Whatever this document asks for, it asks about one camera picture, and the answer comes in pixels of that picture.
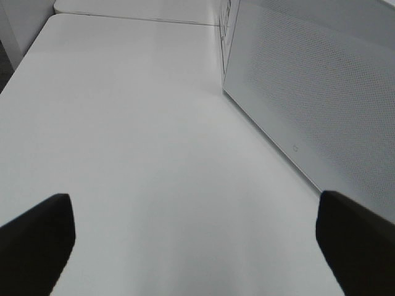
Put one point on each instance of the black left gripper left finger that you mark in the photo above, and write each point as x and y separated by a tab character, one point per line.
36	246

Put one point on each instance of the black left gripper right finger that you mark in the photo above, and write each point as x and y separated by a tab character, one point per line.
358	245

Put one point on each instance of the white microwave door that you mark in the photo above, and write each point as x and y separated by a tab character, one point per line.
317	77

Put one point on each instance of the white microwave oven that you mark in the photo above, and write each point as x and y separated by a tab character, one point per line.
228	12

